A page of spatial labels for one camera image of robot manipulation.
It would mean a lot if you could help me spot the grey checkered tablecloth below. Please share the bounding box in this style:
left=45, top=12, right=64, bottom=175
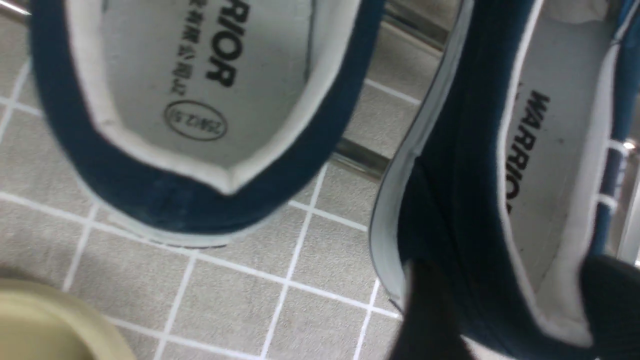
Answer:
left=0, top=15, right=451, bottom=360

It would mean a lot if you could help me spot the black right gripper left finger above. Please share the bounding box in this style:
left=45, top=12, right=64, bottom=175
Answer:
left=389, top=259, right=474, bottom=360

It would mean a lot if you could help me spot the navy slip-on shoe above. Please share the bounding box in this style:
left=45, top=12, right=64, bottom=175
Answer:
left=29, top=0, right=386, bottom=248
left=369, top=0, right=639, bottom=360

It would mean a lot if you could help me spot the olive green slipper left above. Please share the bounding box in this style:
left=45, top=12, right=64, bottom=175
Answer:
left=0, top=278, right=136, bottom=360

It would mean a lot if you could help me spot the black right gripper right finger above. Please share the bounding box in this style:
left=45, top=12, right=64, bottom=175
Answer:
left=580, top=255, right=640, bottom=360

